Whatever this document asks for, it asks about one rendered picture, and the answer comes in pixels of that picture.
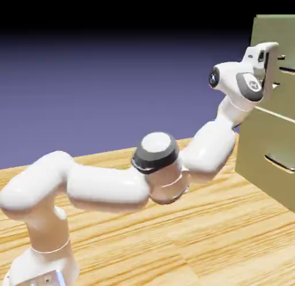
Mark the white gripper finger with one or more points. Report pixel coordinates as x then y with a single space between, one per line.
276 85
281 58

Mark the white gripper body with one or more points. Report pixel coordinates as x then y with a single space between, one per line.
272 67

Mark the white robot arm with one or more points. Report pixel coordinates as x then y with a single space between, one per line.
103 186

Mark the olive drawer front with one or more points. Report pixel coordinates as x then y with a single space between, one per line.
285 30
253 152

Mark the olive green cabinet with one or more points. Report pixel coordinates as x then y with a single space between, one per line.
276 114

